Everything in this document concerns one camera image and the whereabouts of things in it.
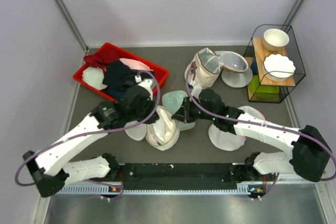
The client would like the white bra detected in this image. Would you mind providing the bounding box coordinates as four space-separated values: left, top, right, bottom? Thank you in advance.
153 107 176 145

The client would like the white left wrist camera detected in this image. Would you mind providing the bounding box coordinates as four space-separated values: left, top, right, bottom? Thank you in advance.
134 76 155 100

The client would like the cream bear laundry bag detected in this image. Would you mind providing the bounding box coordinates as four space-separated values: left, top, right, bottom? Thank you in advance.
184 47 221 89

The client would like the white pink-trimmed mesh bag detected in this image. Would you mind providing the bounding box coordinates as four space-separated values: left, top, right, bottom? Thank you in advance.
208 105 265 152

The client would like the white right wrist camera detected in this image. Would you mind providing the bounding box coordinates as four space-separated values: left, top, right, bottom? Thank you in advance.
188 80 202 99

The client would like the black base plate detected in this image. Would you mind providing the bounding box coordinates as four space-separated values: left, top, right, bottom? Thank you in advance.
122 163 251 190

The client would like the red garment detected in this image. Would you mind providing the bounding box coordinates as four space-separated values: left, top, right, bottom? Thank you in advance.
83 50 120 69

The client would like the pink garment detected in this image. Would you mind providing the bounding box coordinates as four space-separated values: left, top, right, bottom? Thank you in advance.
119 58 152 71

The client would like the teal item behind rack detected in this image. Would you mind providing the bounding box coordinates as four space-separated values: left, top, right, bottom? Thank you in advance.
250 59 258 75

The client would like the white mesh bra laundry bag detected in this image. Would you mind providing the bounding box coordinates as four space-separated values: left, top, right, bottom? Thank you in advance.
125 106 180 151

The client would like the green container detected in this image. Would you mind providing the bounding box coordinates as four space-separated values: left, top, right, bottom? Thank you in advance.
248 75 280 100

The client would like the dark blue garment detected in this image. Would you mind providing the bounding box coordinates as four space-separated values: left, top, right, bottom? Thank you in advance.
103 60 152 100

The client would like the black wire shelf rack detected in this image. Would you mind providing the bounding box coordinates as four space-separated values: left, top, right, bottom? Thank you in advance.
243 24 306 103

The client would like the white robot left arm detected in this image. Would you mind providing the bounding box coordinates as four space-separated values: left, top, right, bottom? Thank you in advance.
23 86 159 198

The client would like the wooden shelf board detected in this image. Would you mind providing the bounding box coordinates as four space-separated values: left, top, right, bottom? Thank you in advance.
253 38 296 87

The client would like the white scalloped bowl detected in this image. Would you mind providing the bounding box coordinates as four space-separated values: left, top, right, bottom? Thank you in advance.
262 54 296 82

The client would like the light green ceramic tray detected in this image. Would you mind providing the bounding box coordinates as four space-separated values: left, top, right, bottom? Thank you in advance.
162 90 195 131

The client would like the white round bowl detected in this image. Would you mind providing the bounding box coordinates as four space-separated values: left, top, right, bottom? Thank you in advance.
262 28 289 51

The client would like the grey slotted cable duct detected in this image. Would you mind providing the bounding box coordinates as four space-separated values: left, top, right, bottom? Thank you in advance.
57 183 271 195

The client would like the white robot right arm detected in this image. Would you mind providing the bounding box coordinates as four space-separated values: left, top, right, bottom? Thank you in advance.
172 89 333 182

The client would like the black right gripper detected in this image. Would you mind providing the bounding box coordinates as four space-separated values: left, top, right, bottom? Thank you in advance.
172 96 216 123

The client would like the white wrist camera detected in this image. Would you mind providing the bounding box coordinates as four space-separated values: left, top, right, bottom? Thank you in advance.
134 76 155 100
188 80 202 99

